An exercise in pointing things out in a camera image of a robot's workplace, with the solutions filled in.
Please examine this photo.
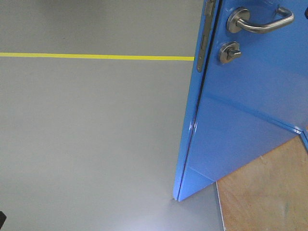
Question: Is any steel latch edge plate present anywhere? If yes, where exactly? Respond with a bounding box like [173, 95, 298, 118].
[196, 0, 216, 73]

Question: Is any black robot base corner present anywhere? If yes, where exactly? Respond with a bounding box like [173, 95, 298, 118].
[0, 211, 7, 229]

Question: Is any steel door lever handle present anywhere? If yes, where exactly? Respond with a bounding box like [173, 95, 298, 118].
[226, 7, 295, 34]

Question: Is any steel thumb turn lock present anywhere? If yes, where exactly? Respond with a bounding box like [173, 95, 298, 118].
[218, 41, 242, 64]

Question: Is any blue door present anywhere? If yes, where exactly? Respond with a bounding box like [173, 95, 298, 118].
[173, 0, 308, 201]

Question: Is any wooden platform base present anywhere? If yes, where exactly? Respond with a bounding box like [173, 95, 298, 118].
[217, 136, 308, 231]

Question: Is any yellow floor tape line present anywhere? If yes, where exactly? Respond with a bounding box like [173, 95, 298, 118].
[0, 52, 194, 61]

